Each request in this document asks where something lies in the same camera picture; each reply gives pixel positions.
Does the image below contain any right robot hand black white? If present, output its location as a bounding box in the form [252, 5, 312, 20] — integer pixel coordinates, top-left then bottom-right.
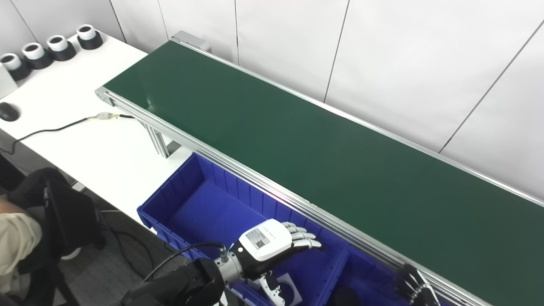
[395, 263, 440, 306]

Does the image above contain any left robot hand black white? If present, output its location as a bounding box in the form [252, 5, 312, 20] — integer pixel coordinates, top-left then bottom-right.
[229, 218, 322, 306]

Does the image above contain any blue plastic bin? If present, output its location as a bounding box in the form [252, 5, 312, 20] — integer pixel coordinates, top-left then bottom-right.
[317, 246, 459, 306]
[137, 152, 351, 306]

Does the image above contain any black round part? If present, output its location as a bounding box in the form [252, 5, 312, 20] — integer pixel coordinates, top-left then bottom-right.
[327, 287, 360, 306]

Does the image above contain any aluminium conveyor leg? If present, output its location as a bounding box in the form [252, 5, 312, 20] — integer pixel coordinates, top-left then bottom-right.
[138, 119, 181, 159]

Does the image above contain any grey conveyor motor box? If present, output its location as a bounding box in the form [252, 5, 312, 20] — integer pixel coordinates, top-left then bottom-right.
[172, 31, 212, 52]

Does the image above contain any black white cylinder part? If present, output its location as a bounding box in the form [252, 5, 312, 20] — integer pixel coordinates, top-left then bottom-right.
[0, 53, 31, 81]
[76, 24, 104, 51]
[21, 42, 54, 70]
[46, 35, 77, 62]

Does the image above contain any black chair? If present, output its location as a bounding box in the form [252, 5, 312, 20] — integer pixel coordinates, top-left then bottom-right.
[0, 167, 107, 306]

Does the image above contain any person in beige clothing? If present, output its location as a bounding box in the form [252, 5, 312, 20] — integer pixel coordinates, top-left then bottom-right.
[0, 200, 43, 294]

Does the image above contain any black computer mouse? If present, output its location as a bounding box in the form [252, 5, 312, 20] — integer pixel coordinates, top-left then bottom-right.
[0, 102, 20, 122]

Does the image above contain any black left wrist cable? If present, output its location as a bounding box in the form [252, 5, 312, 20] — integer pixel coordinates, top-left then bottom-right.
[140, 241, 230, 285]

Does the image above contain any green conveyor belt aluminium frame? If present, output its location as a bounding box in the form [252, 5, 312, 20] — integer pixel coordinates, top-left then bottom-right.
[95, 38, 544, 306]

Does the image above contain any black floor cable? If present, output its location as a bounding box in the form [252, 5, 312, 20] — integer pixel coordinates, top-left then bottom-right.
[98, 208, 156, 272]

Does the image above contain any black cable yellow connector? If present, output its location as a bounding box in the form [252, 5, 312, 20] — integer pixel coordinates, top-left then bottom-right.
[0, 112, 136, 156]

